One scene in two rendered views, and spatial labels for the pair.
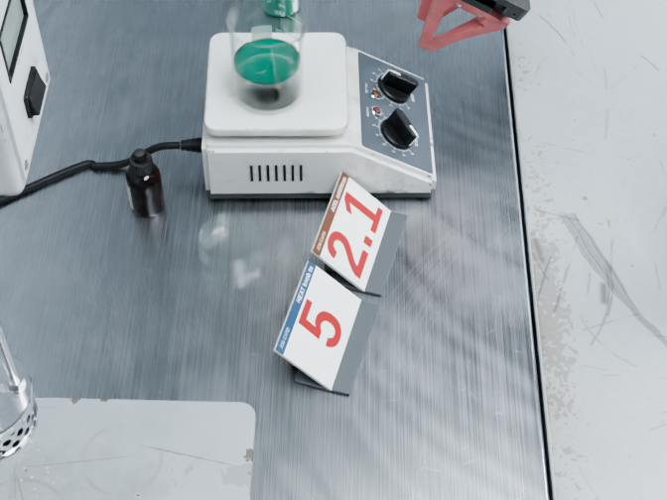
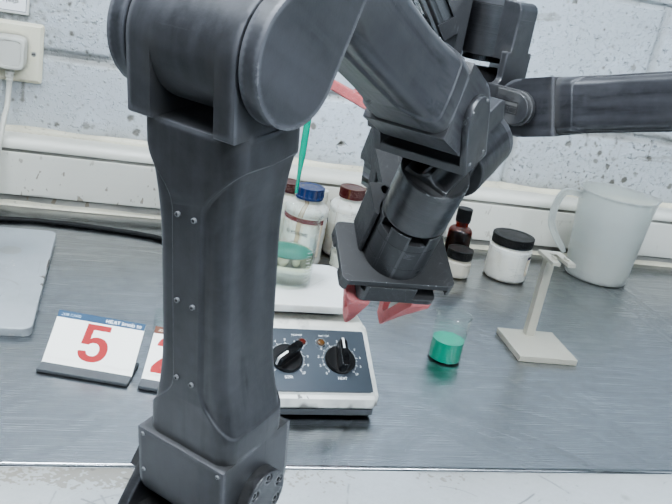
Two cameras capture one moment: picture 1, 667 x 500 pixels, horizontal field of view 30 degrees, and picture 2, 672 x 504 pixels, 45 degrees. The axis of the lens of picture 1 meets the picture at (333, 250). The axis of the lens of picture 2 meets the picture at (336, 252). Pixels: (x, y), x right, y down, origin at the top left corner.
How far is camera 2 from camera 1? 1.03 m
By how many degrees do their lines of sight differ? 64
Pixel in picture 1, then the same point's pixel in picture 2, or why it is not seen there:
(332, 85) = (299, 299)
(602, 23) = not seen: outside the picture
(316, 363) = (59, 344)
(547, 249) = not seen: hidden behind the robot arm
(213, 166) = not seen: hidden behind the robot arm
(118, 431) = (15, 287)
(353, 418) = (14, 372)
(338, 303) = (119, 356)
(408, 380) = (49, 397)
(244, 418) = (17, 324)
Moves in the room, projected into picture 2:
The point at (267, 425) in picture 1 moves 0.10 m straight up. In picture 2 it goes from (15, 340) to (19, 251)
